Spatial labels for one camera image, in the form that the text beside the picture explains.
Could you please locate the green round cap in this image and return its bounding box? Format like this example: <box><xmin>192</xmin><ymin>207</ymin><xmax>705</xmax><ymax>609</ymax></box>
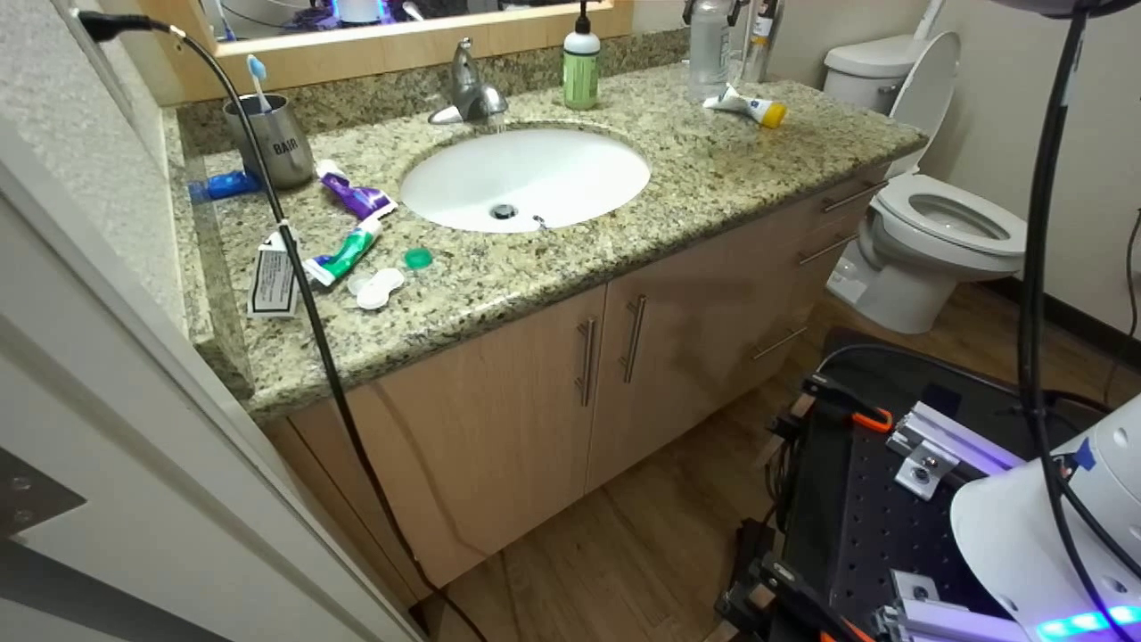
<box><xmin>404</xmin><ymin>245</ymin><xmax>434</xmax><ymax>272</ymax></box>

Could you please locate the grey metal toothbrush cup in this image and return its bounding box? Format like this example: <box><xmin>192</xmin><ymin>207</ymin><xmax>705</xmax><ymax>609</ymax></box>
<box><xmin>221</xmin><ymin>91</ymin><xmax>314</xmax><ymax>189</ymax></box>

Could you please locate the white floss container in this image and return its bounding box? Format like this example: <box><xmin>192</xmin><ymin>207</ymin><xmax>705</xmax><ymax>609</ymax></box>
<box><xmin>353</xmin><ymin>267</ymin><xmax>406</xmax><ymax>314</ymax></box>

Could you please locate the clear plastic bottle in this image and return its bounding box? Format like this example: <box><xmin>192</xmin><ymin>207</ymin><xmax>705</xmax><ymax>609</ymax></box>
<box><xmin>685</xmin><ymin>0</ymin><xmax>732</xmax><ymax>99</ymax></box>

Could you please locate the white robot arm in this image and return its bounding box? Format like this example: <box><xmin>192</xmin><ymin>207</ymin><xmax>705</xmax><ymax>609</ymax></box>
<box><xmin>949</xmin><ymin>395</ymin><xmax>1141</xmax><ymax>642</ymax></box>

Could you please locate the wooden vanity cabinet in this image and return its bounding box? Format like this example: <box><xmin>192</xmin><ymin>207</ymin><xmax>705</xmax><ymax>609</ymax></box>
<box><xmin>261</xmin><ymin>165</ymin><xmax>892</xmax><ymax>609</ymax></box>

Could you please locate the blue white toothbrush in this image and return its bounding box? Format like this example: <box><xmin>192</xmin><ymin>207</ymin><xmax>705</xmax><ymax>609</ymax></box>
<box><xmin>245</xmin><ymin>52</ymin><xmax>271</xmax><ymax>115</ymax></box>

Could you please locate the purple toothpaste tube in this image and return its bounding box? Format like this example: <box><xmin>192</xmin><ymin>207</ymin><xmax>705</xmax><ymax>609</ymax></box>
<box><xmin>314</xmin><ymin>160</ymin><xmax>395</xmax><ymax>222</ymax></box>

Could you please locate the blue flat object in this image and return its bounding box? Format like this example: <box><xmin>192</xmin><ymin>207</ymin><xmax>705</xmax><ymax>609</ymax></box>
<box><xmin>189</xmin><ymin>171</ymin><xmax>261</xmax><ymax>204</ymax></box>

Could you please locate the chrome sink faucet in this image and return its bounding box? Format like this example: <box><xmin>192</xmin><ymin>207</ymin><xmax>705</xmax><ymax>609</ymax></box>
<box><xmin>432</xmin><ymin>38</ymin><xmax>507</xmax><ymax>126</ymax></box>

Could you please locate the green soap pump bottle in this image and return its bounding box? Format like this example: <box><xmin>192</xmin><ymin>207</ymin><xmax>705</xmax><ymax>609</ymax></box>
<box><xmin>565</xmin><ymin>0</ymin><xmax>603</xmax><ymax>111</ymax></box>

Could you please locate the white tube yellow cap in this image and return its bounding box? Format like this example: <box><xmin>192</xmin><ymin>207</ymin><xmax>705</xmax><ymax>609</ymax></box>
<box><xmin>704</xmin><ymin>86</ymin><xmax>787</xmax><ymax>128</ymax></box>

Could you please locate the white door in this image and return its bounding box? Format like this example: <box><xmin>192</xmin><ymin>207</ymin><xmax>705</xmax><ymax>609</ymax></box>
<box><xmin>4</xmin><ymin>132</ymin><xmax>420</xmax><ymax>642</ymax></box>

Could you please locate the green toothpaste tube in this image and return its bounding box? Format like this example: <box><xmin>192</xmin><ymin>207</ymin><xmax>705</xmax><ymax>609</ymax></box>
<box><xmin>303</xmin><ymin>218</ymin><xmax>382</xmax><ymax>288</ymax></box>

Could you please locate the black power cable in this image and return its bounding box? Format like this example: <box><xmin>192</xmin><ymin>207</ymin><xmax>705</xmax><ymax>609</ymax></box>
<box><xmin>74</xmin><ymin>4</ymin><xmax>491</xmax><ymax>642</ymax></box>

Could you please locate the wood framed mirror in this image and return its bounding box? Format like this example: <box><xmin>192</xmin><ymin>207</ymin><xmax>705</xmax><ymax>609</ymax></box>
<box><xmin>127</xmin><ymin>0</ymin><xmax>634</xmax><ymax>108</ymax></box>

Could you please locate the black robot cart table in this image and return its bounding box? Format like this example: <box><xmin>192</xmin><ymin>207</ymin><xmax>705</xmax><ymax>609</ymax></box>
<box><xmin>715</xmin><ymin>325</ymin><xmax>1117</xmax><ymax>642</ymax></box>

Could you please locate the white grey small tube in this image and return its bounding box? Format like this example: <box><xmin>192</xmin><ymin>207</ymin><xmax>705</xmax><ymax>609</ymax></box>
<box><xmin>250</xmin><ymin>231</ymin><xmax>295</xmax><ymax>316</ymax></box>

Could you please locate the white oval sink basin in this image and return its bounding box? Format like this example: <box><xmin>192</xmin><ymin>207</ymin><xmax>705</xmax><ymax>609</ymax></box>
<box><xmin>400</xmin><ymin>126</ymin><xmax>652</xmax><ymax>237</ymax></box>

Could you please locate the white toilet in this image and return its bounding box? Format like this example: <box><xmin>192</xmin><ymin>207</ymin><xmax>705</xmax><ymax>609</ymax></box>
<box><xmin>823</xmin><ymin>31</ymin><xmax>1027</xmax><ymax>336</ymax></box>

